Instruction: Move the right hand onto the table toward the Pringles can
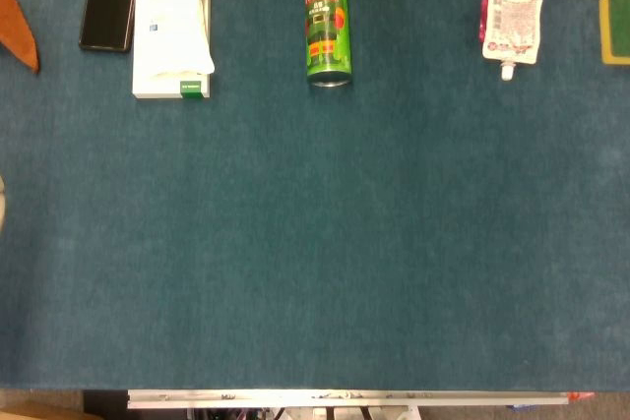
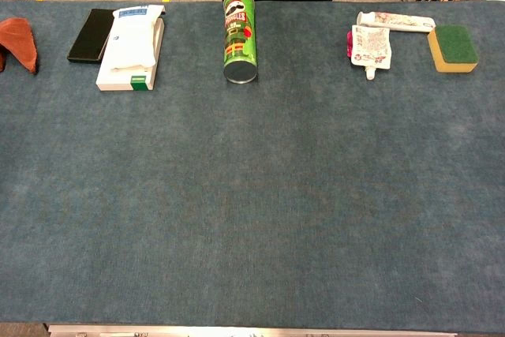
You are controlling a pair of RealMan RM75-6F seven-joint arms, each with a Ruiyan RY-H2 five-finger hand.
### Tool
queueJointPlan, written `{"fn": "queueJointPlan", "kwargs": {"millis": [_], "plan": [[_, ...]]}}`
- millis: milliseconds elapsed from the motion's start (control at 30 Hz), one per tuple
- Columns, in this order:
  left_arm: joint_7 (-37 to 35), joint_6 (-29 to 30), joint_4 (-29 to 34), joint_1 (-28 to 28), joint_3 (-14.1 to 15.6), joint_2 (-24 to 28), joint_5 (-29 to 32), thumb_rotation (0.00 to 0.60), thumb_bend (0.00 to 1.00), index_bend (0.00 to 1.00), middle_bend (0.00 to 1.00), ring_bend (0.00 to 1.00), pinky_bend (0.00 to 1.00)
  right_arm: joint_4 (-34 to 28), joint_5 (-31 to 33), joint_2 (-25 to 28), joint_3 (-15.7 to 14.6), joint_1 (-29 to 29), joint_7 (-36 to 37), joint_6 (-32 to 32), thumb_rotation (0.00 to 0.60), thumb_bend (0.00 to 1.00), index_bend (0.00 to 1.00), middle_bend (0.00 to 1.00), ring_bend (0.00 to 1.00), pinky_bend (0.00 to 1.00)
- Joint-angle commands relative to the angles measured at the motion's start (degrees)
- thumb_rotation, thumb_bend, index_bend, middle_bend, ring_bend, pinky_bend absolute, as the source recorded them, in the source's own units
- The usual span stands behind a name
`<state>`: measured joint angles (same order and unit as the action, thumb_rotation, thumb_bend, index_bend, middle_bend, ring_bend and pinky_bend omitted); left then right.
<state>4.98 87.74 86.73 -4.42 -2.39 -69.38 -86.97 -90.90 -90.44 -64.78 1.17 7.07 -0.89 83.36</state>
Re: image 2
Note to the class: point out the blue felt table mat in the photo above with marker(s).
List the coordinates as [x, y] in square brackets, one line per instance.
[252, 195]

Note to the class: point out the green Pringles can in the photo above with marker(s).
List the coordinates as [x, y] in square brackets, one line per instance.
[239, 37]

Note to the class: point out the pink small packet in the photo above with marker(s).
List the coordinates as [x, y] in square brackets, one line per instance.
[349, 45]

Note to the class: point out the white box with green stripe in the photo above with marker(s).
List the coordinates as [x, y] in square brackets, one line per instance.
[118, 78]

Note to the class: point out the white spout pouch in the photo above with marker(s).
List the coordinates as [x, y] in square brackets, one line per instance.
[371, 47]

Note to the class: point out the white plastic packet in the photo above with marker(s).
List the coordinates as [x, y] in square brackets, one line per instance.
[132, 37]

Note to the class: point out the white toothpaste tube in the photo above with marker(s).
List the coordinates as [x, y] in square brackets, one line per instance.
[398, 21]

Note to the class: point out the black flat box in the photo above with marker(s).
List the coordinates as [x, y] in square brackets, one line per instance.
[88, 37]

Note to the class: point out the green and yellow sponge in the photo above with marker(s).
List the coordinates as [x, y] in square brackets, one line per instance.
[453, 47]

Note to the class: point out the brown folded cloth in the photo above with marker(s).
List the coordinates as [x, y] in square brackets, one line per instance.
[19, 43]

